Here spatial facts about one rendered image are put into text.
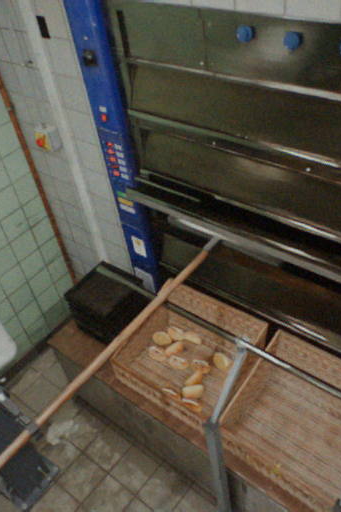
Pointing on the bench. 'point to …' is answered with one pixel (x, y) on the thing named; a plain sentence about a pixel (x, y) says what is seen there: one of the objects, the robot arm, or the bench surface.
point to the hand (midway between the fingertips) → (31, 428)
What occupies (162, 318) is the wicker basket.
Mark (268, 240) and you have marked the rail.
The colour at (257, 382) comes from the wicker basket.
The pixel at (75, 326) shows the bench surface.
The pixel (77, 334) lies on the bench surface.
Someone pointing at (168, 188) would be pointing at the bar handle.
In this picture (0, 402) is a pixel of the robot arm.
